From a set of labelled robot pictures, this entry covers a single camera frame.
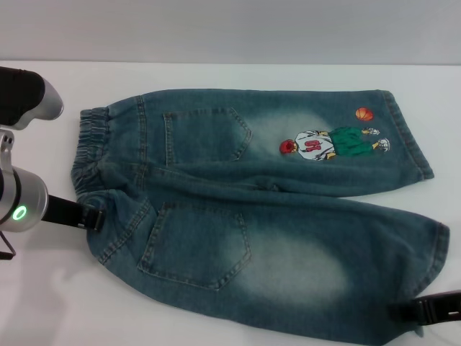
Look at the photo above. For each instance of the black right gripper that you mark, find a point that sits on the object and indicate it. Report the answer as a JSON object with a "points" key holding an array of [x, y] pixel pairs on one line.
{"points": [[448, 308]]}

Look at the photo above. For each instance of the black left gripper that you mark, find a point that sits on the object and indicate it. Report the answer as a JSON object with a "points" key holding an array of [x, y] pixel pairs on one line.
{"points": [[63, 212]]}

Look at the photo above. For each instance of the blue denim shorts with print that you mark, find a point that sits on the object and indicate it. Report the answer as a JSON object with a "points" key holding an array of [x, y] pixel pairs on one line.
{"points": [[288, 223]]}

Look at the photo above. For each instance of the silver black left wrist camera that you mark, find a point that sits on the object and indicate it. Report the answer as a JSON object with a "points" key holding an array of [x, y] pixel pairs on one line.
{"points": [[25, 93]]}

